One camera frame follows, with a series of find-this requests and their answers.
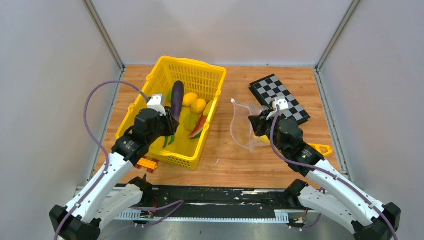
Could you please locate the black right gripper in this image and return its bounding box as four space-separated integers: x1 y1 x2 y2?
248 109 288 156

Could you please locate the clear zip top bag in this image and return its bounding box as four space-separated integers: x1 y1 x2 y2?
230 98 269 152

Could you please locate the purple eggplant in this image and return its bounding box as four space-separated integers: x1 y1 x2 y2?
170 80 185 121

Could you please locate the yellow plastic basket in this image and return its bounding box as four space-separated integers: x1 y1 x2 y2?
116 56 227 170

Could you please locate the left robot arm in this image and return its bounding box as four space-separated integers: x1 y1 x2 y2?
49 106 179 240

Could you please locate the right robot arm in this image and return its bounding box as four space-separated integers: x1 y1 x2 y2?
248 110 401 240

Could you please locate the green bean pod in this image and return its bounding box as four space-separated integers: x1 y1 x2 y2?
162 136 169 149
168 135 175 145

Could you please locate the watermelon slice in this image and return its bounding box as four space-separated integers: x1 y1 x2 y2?
188 115 207 139

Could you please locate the yellow lemon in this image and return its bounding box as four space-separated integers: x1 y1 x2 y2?
182 92 198 107

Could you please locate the yellow mango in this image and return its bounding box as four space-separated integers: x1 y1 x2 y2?
190 98 207 115

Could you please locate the black white chessboard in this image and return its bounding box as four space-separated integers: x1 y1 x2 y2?
248 73 312 126

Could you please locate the yellow toy car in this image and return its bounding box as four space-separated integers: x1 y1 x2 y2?
135 158 159 174

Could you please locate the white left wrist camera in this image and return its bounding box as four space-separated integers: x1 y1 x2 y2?
146 94 166 116

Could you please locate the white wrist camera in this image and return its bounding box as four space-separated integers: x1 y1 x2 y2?
146 94 166 116
266 96 290 120

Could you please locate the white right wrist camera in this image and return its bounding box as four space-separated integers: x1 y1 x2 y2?
266 96 290 120

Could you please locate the orange plastic handle piece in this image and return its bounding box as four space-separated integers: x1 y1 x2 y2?
309 143 333 157

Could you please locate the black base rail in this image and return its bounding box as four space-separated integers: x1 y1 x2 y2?
109 183 320 223

